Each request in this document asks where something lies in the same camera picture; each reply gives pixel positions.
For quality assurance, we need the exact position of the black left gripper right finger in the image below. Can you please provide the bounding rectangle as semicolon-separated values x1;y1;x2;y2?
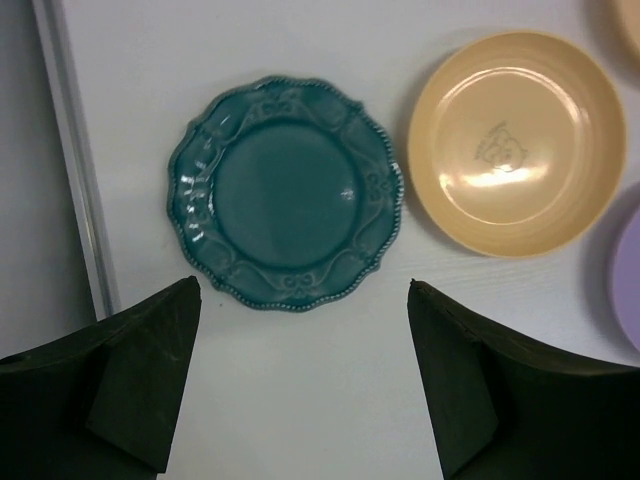
407;281;639;479

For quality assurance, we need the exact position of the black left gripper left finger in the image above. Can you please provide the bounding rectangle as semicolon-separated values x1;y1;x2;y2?
1;276;202;479

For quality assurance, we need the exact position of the teal ornate plate back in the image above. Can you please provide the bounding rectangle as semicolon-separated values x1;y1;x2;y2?
166;75;404;312

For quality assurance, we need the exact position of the purple plate centre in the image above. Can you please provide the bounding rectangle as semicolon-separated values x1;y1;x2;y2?
607;203;640;351

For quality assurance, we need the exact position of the yellow plate left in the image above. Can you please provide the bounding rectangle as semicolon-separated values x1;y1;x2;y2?
407;30;628;258

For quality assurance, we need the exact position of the yellow plate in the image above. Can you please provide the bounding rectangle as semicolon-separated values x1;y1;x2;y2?
407;30;628;258
613;0;640;62

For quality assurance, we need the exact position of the yellow plate back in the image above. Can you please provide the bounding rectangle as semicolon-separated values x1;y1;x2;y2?
613;0;640;62

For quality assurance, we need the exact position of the aluminium frame rail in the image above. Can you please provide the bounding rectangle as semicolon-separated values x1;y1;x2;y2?
32;1;120;320

